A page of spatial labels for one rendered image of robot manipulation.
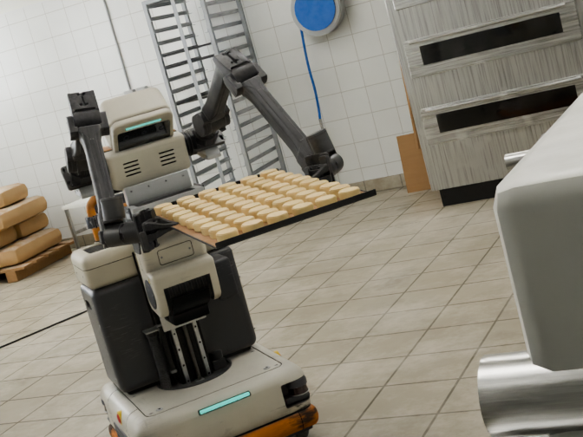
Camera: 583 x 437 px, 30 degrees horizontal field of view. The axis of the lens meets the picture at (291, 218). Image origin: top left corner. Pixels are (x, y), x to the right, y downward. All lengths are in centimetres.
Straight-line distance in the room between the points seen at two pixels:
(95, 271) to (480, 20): 364
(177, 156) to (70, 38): 573
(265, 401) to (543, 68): 359
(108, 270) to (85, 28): 549
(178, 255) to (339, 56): 472
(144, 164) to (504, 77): 363
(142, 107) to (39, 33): 595
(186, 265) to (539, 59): 363
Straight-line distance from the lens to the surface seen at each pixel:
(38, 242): 911
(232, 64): 317
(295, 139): 302
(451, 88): 685
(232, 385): 370
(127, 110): 348
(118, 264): 381
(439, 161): 696
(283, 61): 832
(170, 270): 355
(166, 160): 355
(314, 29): 803
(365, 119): 815
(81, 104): 306
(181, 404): 367
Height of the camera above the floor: 140
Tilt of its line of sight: 10 degrees down
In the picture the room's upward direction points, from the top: 15 degrees counter-clockwise
